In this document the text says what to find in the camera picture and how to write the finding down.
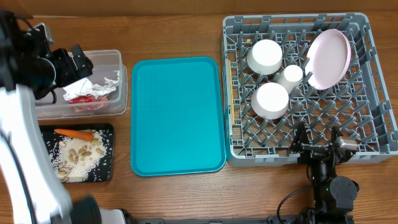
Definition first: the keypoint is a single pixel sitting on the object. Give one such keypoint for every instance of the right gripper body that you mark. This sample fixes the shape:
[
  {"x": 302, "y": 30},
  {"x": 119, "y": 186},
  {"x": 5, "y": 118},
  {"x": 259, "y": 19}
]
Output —
[{"x": 310, "y": 154}]

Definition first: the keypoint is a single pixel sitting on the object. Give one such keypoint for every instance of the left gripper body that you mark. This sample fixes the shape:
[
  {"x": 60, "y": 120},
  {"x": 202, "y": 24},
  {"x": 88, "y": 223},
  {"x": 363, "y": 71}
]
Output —
[{"x": 60, "y": 70}]

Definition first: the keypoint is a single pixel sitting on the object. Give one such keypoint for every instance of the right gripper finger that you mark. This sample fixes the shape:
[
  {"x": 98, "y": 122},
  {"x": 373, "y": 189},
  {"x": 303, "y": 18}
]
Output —
[
  {"x": 300, "y": 139},
  {"x": 335, "y": 135}
]

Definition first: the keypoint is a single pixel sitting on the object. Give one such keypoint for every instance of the white napkin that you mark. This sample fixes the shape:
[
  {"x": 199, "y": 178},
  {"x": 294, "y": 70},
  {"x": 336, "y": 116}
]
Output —
[{"x": 79, "y": 88}]

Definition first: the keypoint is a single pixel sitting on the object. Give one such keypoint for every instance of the red snack wrapper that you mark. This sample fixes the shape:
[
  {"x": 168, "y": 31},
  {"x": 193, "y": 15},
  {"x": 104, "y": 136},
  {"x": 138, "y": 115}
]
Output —
[{"x": 89, "y": 102}]

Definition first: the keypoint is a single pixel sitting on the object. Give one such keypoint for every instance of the aluminium foil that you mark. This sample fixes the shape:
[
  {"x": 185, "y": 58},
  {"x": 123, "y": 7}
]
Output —
[{"x": 106, "y": 84}]

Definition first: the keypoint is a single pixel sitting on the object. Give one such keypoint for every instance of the white cup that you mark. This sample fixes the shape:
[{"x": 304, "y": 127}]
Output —
[{"x": 290, "y": 77}]

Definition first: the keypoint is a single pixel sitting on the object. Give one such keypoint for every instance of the large pink plate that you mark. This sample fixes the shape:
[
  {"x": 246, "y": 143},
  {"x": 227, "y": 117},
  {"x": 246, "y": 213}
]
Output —
[{"x": 329, "y": 57}]

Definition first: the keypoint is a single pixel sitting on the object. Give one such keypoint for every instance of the orange carrot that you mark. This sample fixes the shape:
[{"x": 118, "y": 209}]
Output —
[{"x": 82, "y": 135}]

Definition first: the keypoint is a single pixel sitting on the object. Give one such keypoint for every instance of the white bowl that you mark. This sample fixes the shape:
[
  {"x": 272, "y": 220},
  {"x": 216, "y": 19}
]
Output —
[{"x": 265, "y": 57}]

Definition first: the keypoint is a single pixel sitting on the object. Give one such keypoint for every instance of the peanut shells and rice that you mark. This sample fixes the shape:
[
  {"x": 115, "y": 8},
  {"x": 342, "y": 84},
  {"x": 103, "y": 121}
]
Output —
[{"x": 79, "y": 155}]

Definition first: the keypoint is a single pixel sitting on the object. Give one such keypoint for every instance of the wooden chopstick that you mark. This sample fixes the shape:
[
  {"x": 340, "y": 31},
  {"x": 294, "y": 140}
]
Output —
[
  {"x": 232, "y": 106},
  {"x": 230, "y": 78}
]

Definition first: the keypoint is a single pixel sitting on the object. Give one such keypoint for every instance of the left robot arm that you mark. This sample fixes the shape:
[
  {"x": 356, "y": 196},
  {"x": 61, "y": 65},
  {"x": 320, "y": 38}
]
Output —
[{"x": 30, "y": 70}]

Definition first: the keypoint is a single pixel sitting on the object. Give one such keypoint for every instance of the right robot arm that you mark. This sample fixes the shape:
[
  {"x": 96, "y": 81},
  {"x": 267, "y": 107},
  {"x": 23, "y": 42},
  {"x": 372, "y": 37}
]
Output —
[{"x": 333, "y": 195}]

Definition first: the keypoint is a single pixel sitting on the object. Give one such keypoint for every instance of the clear plastic bin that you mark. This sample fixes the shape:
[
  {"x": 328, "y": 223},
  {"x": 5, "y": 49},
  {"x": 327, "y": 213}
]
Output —
[{"x": 104, "y": 61}]

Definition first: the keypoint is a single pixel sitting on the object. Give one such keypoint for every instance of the grey dish rack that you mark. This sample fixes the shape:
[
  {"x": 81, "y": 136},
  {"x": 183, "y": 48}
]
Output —
[{"x": 358, "y": 105}]

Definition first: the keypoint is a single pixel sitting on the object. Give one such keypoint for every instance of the black plastic tray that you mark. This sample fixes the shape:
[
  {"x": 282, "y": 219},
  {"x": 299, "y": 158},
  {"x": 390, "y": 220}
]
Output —
[{"x": 105, "y": 155}]

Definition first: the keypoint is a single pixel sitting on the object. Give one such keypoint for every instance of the teal serving tray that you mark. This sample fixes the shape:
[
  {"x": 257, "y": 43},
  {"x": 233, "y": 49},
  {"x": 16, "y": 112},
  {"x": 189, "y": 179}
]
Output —
[{"x": 176, "y": 117}]

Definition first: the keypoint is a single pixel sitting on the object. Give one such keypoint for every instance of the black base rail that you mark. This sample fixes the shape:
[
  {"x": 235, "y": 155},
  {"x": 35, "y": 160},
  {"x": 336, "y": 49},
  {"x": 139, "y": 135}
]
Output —
[{"x": 290, "y": 219}]

